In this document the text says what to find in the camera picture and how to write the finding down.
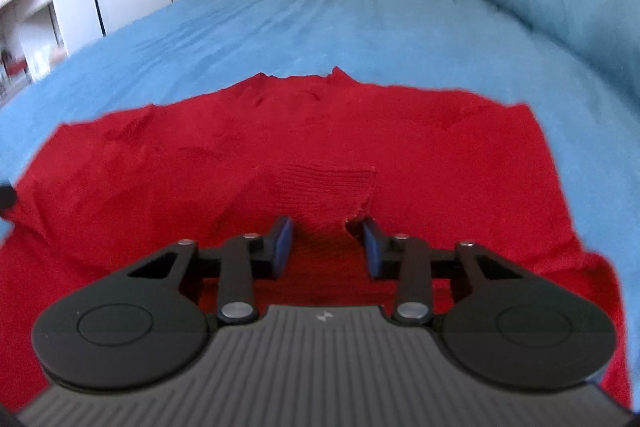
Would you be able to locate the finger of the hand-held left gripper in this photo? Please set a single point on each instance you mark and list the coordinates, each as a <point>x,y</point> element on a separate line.
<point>6,198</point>

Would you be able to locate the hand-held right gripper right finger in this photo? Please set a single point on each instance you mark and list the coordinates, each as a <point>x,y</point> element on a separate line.
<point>372,247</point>

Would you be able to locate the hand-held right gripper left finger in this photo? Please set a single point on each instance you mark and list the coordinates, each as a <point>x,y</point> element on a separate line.
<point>283,241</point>

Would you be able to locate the red knit sweater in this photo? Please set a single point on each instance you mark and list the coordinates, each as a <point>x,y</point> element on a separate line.
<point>350,147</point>

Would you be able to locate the white shelf unit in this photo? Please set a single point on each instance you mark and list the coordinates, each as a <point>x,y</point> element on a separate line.
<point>30,22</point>

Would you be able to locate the blue bed sheet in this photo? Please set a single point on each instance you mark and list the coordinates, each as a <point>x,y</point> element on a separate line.
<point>280,32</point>

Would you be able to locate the blue rolled blanket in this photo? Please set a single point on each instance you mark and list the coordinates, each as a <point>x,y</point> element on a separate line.
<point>565,2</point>

